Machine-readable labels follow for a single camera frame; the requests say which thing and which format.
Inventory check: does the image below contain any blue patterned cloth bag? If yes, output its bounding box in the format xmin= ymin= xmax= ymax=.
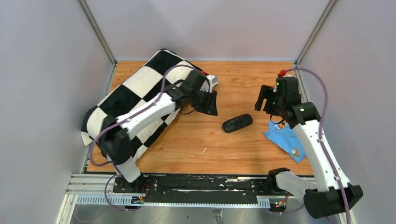
xmin=262 ymin=121 xmax=306 ymax=163

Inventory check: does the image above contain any black glasses case beige lining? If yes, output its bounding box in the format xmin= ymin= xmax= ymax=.
xmin=222 ymin=113 xmax=253 ymax=133

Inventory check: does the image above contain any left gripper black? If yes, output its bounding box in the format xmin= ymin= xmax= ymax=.
xmin=190 ymin=88 xmax=219 ymax=116

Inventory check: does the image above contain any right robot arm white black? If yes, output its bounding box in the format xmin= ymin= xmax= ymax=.
xmin=255 ymin=77 xmax=363 ymax=219

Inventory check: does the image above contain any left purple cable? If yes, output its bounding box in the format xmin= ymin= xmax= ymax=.
xmin=89 ymin=64 xmax=206 ymax=212

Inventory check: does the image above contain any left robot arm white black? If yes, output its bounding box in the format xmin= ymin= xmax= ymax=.
xmin=98 ymin=70 xmax=219 ymax=193

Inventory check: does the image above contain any black white checkered pillow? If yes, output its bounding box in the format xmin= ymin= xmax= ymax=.
xmin=81 ymin=49 xmax=208 ymax=164

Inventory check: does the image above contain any aluminium frame rail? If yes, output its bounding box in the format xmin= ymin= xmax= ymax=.
xmin=56 ymin=173 xmax=356 ymax=224

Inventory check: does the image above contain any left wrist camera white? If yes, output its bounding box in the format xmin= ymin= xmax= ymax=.
xmin=200 ymin=75 xmax=219 ymax=92

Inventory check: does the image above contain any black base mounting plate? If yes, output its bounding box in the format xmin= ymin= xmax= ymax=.
xmin=111 ymin=173 xmax=293 ymax=206

